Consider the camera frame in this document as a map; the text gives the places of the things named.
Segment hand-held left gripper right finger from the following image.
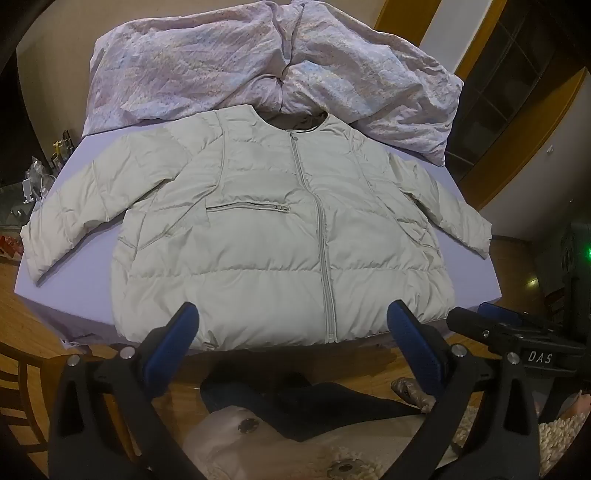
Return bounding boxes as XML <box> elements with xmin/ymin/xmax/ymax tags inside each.
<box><xmin>387</xmin><ymin>300</ymin><xmax>541</xmax><ymax>480</ymax></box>

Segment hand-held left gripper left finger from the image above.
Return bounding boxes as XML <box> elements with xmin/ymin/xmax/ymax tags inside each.
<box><xmin>48</xmin><ymin>302</ymin><xmax>200</xmax><ymax>480</ymax></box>

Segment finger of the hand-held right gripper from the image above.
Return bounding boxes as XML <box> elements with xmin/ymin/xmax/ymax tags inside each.
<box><xmin>478</xmin><ymin>302</ymin><xmax>555</xmax><ymax>330</ymax></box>
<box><xmin>447</xmin><ymin>307</ymin><xmax>525</xmax><ymax>352</ymax></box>

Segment beige puffer jacket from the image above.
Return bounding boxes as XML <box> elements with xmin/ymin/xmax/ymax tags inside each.
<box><xmin>21</xmin><ymin>104</ymin><xmax>493</xmax><ymax>348</ymax></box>

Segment padded slipper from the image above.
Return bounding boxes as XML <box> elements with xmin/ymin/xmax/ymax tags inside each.
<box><xmin>390</xmin><ymin>376</ymin><xmax>437</xmax><ymax>414</ymax></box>

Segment bed with lavender sheet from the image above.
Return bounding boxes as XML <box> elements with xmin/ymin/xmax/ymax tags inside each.
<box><xmin>14</xmin><ymin>131</ymin><xmax>504</xmax><ymax>384</ymax></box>

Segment person's black pants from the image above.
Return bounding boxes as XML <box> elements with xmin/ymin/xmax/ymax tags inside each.
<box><xmin>200</xmin><ymin>369</ymin><xmax>426</xmax><ymax>444</ymax></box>

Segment wooden chair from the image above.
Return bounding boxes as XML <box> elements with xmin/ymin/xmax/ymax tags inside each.
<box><xmin>0</xmin><ymin>348</ymin><xmax>52</xmax><ymax>464</ymax></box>

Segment person's beige coat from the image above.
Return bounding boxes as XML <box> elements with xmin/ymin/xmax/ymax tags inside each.
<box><xmin>182</xmin><ymin>405</ymin><xmax>462</xmax><ymax>480</ymax></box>

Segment glass bedside table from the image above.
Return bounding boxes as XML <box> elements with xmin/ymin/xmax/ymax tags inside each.
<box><xmin>0</xmin><ymin>157</ymin><xmax>51</xmax><ymax>278</ymax></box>

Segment white phone stand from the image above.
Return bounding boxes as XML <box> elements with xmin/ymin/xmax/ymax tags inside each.
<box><xmin>21</xmin><ymin>178</ymin><xmax>47</xmax><ymax>205</ymax></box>

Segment wooden framed glass door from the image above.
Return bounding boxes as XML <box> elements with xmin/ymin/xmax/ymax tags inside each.
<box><xmin>455</xmin><ymin>0</ymin><xmax>591</xmax><ymax>214</ymax></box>

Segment yellow bottles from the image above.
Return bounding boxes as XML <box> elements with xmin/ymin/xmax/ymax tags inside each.
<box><xmin>48</xmin><ymin>129</ymin><xmax>75</xmax><ymax>163</ymax></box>

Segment floral quilt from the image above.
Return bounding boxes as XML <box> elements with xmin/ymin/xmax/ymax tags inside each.
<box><xmin>82</xmin><ymin>0</ymin><xmax>465</xmax><ymax>167</ymax></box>

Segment wooden door trim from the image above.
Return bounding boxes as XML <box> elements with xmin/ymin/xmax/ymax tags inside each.
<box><xmin>374</xmin><ymin>0</ymin><xmax>445</xmax><ymax>48</ymax></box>

